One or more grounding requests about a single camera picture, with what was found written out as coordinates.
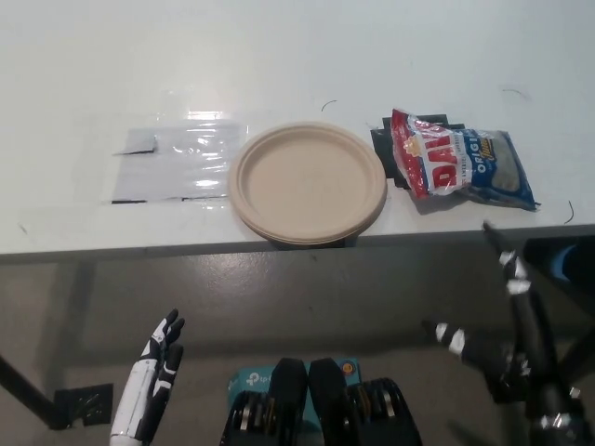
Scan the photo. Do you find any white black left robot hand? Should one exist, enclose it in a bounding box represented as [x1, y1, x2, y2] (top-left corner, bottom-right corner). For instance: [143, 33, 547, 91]
[109, 308, 186, 439]

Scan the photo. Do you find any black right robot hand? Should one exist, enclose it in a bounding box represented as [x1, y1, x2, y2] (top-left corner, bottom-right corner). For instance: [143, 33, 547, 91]
[420, 221, 586, 429]

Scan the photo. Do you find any red blue sunflower seed bag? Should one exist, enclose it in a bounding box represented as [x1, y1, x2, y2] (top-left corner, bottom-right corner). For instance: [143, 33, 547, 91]
[390, 108, 543, 213]

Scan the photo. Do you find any beige paper plate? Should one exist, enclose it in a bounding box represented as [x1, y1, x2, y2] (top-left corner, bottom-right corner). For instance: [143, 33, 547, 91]
[227, 121, 390, 245]

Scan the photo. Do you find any dark object with blue patch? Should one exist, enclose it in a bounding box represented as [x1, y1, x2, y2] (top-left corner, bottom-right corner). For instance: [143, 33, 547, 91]
[522, 236, 595, 284]

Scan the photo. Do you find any clear plastic sheet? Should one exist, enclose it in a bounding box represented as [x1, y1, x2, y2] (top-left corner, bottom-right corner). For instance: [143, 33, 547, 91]
[100, 118, 250, 204]

